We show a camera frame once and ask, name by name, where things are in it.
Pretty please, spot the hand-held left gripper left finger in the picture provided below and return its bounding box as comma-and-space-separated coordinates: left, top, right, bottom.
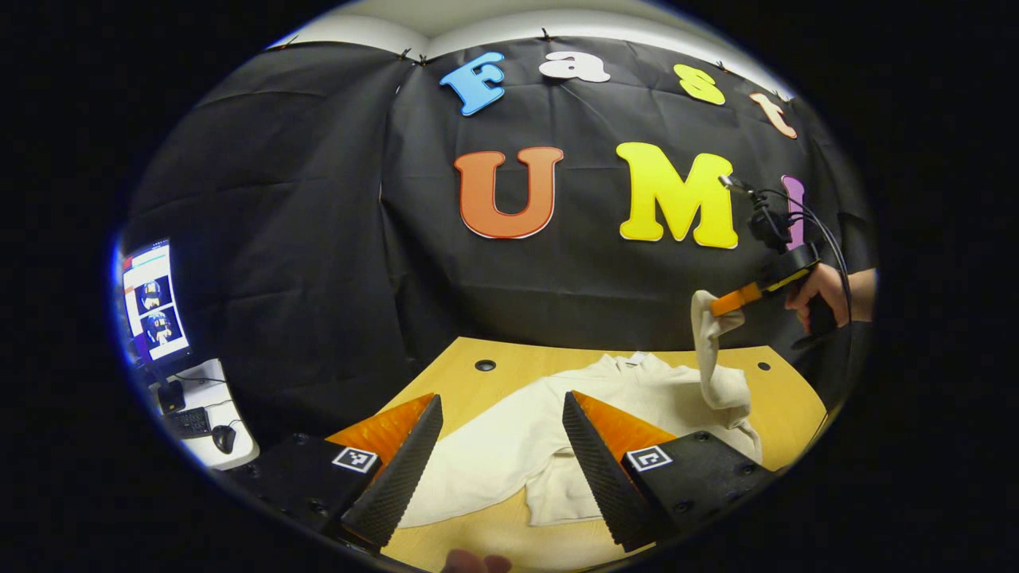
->
227, 393, 444, 555

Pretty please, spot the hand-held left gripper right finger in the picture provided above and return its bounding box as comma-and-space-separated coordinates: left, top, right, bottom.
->
562, 391, 779, 554

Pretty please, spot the cream sweatshirt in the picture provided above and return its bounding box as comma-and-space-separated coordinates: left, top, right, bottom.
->
398, 290, 763, 530

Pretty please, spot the white side desk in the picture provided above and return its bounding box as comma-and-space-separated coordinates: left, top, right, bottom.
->
147, 358, 261, 470

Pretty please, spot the black keyboard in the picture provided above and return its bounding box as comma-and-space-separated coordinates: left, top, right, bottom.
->
162, 406, 213, 441

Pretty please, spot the black backdrop cloth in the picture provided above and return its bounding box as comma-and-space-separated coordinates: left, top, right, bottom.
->
119, 36, 876, 446

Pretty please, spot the computer monitor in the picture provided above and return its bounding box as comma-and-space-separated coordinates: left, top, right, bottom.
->
118, 237, 193, 375

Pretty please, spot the black cable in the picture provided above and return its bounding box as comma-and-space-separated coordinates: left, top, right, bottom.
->
748, 187, 854, 327

